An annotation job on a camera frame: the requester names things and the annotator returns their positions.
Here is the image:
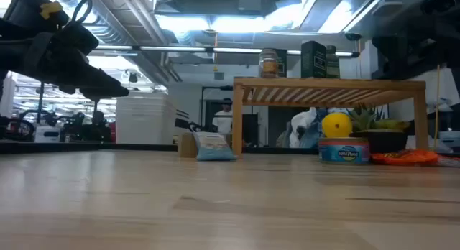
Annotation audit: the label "wooden slatted shelf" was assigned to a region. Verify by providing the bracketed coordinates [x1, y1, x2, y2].
[232, 76, 429, 157]

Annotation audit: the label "blue tuna can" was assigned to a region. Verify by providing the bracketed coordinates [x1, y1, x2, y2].
[318, 136, 370, 165]

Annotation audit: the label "yellow lemon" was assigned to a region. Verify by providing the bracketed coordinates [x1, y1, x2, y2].
[321, 112, 353, 139]

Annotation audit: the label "blue snack bag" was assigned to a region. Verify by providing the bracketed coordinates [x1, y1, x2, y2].
[193, 131, 237, 162]

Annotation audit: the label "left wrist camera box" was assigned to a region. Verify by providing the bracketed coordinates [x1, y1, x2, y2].
[3, 0, 71, 30]

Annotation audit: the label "cork-lid glass spice jar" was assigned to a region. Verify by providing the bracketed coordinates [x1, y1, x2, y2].
[258, 48, 280, 78]

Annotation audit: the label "black gantry frame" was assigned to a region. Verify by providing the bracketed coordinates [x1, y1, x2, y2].
[35, 80, 101, 127]

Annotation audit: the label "person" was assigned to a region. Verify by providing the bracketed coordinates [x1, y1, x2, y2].
[211, 97, 234, 134]

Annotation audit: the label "white stacked storage bins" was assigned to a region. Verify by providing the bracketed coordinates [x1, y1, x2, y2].
[115, 91, 177, 145]

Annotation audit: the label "pile of clothes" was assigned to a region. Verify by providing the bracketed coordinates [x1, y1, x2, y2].
[287, 106, 339, 149]

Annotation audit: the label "long ceiling light bar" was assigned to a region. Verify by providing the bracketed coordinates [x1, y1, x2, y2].
[95, 44, 360, 59]

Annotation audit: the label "small white box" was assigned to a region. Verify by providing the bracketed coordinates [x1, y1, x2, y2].
[34, 126, 61, 143]

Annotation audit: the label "brown cardboard box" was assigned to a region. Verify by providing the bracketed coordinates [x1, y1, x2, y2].
[178, 131, 198, 158]

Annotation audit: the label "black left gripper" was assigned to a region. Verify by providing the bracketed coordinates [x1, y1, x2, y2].
[0, 19, 129, 99]

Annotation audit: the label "orange candy wrapper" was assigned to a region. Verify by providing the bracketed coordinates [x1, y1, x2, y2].
[371, 149, 440, 167]

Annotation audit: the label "green-lid glass spice jar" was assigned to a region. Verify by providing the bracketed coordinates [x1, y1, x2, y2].
[325, 45, 341, 78]

